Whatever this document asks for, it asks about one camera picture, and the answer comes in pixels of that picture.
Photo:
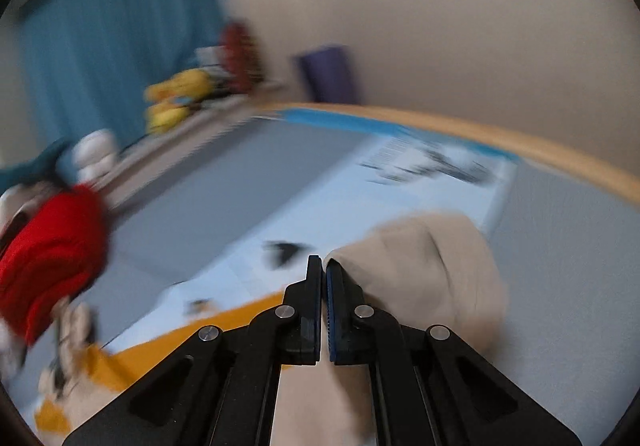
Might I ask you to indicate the dark red plush toy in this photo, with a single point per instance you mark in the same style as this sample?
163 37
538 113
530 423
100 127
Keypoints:
240 53

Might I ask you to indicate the yellow plush toy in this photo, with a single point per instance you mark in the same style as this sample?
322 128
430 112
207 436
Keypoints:
175 93

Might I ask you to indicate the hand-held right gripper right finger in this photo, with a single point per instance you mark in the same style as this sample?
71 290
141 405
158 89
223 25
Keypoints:
332 316

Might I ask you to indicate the blue curtain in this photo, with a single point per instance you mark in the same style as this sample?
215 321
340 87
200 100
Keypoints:
110 35

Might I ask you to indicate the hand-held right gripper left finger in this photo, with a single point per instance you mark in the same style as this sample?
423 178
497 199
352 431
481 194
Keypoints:
312 316

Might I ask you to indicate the purple box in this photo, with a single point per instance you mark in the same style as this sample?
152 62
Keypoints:
327 73

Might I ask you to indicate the white cloth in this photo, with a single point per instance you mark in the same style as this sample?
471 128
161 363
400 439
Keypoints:
95 153

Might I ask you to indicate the red cloth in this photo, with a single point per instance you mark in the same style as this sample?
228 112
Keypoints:
55 246

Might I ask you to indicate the printed blue and orange blanket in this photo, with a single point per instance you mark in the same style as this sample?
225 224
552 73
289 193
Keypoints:
350 206

